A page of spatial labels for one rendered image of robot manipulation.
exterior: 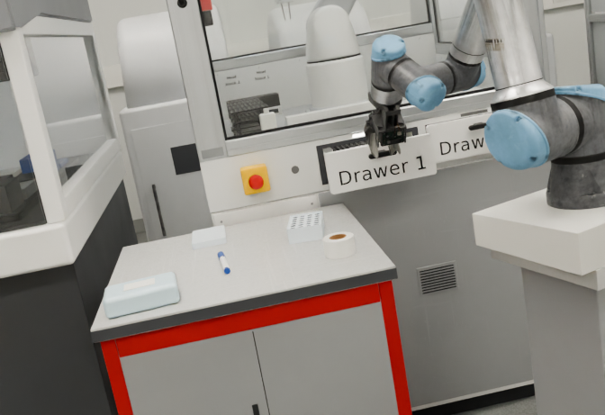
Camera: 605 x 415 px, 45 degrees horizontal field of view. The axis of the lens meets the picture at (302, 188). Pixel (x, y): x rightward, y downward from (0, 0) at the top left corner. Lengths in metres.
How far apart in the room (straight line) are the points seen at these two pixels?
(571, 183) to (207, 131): 0.98
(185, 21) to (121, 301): 0.81
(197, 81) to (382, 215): 0.64
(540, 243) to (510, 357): 1.01
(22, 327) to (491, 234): 1.18
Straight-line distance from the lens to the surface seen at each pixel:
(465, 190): 2.15
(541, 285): 1.56
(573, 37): 5.82
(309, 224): 1.75
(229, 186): 2.02
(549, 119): 1.36
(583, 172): 1.47
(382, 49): 1.60
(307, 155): 2.02
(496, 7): 1.37
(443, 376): 2.32
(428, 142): 1.94
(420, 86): 1.55
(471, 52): 1.62
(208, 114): 1.99
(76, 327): 1.96
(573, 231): 1.35
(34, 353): 2.01
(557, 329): 1.58
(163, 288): 1.50
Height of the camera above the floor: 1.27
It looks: 13 degrees down
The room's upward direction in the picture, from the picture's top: 10 degrees counter-clockwise
